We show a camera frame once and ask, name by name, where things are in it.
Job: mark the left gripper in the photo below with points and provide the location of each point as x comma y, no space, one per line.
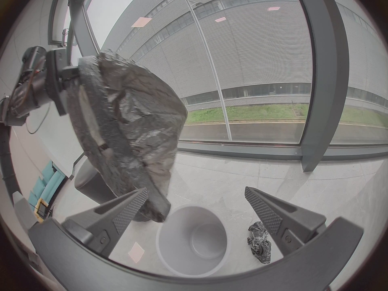
56,80

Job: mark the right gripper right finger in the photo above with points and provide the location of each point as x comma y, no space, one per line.
291,223

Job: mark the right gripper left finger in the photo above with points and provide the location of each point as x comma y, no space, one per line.
100,223

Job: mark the black plastic bag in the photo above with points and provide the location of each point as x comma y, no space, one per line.
136,117

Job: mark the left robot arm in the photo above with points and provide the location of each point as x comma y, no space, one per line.
33,58

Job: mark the crumpled black plastic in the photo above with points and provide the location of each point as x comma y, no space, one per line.
259,244

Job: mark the white trash bin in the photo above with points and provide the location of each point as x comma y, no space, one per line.
182,223

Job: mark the dark grey round chair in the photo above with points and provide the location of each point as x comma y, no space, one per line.
91,183

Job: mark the blue-green sofa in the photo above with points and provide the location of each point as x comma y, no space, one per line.
48,180

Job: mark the window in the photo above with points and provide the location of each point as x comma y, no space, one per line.
324,101

